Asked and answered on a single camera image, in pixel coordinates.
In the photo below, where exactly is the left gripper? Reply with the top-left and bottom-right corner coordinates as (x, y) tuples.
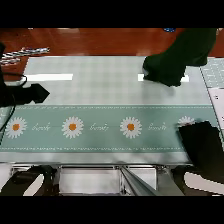
(23, 82), (51, 104)

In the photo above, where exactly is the dark green garment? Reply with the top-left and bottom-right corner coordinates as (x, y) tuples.
(142, 27), (218, 88)

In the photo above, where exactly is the silver frame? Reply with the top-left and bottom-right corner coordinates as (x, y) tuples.
(0, 161), (192, 197)

